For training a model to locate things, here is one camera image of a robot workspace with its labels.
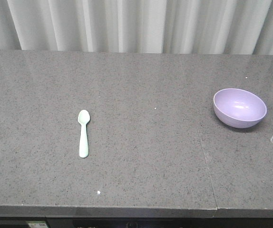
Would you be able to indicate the mint green plastic spoon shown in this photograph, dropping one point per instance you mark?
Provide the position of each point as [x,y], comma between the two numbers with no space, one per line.
[83,119]

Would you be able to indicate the lilac plastic bowl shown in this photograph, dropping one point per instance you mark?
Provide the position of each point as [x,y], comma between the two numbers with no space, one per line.
[238,108]

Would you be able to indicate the white pleated curtain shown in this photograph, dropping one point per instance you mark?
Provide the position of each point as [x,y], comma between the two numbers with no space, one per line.
[143,26]

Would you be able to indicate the black disinfection cabinet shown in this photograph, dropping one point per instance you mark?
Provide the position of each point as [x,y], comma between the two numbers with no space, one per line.
[160,222]

